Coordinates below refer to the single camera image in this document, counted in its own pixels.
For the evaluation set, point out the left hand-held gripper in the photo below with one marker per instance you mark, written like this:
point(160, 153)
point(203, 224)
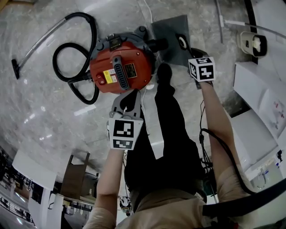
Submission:
point(123, 132)

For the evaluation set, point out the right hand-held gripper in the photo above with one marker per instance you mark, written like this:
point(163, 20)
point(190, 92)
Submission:
point(203, 69)

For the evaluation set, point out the person's right forearm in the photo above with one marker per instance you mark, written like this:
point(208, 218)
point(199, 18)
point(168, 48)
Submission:
point(216, 116)

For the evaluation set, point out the person's left forearm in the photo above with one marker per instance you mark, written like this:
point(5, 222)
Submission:
point(110, 176)

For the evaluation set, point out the red vacuum cleaner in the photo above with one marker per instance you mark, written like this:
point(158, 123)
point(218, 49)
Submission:
point(120, 67)

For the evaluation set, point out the person's black trousers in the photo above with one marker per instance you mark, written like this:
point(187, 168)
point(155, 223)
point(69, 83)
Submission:
point(169, 134)

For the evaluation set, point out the white trash bin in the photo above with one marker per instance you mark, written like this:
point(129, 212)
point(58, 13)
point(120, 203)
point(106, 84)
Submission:
point(252, 44)

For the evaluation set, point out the white appliance box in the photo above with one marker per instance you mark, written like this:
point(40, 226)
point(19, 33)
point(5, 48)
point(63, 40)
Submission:
point(252, 85)

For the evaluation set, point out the dark grey open cabinet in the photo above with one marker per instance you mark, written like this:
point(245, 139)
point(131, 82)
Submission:
point(73, 176)

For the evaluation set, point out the metal vacuum wand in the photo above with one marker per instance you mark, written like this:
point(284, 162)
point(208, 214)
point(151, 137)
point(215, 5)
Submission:
point(38, 44)

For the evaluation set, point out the person in white shirt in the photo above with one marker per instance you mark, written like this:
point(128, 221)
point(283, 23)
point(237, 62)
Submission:
point(161, 212)

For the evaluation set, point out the white desk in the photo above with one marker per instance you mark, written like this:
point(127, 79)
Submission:
point(33, 170)

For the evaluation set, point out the chrome faucet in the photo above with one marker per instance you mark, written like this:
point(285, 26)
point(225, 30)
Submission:
point(262, 179)

